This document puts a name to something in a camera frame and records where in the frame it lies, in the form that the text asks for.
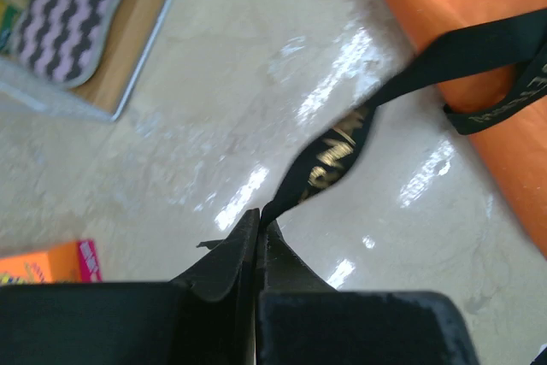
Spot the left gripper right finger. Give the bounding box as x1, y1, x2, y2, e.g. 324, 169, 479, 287
256, 221, 341, 364

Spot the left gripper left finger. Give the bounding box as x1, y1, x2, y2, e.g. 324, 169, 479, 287
171, 209, 260, 364

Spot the black printed ribbon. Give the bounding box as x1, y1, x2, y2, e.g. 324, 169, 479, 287
261, 9, 546, 227

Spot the pink orange snack box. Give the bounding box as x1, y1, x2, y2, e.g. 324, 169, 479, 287
0, 239, 103, 286

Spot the orange wrapping paper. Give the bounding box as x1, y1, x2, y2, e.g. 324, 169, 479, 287
386, 0, 546, 252

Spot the purple wavy sponge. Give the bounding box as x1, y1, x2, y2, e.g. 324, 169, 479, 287
9, 0, 122, 88

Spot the white wire wooden shelf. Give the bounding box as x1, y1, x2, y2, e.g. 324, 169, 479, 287
1, 0, 172, 121

